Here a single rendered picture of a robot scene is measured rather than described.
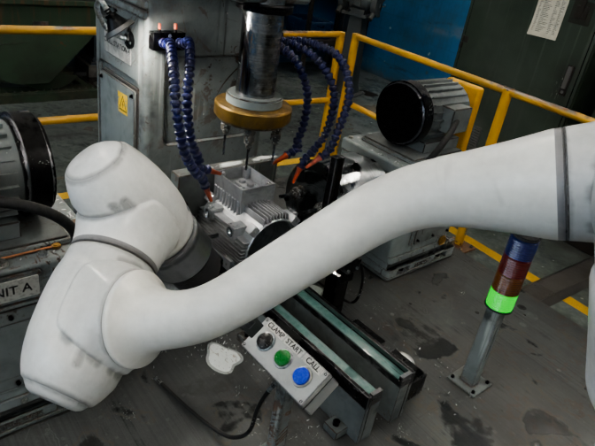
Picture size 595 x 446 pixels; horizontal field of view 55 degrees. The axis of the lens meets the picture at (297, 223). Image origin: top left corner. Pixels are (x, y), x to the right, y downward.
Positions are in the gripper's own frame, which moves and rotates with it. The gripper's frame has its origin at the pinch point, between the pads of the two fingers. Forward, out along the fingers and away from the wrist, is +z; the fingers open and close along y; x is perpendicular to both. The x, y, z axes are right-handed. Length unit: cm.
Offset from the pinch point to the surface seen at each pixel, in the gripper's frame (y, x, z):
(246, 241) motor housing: 31.3, -13.2, 20.2
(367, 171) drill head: 34, -51, 38
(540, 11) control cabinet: 144, -282, 185
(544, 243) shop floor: 77, -183, 285
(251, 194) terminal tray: 38.4, -22.3, 17.5
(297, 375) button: -9.8, 0.4, 7.4
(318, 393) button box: -13.6, 0.1, 9.4
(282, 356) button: -5.1, -0.1, 7.4
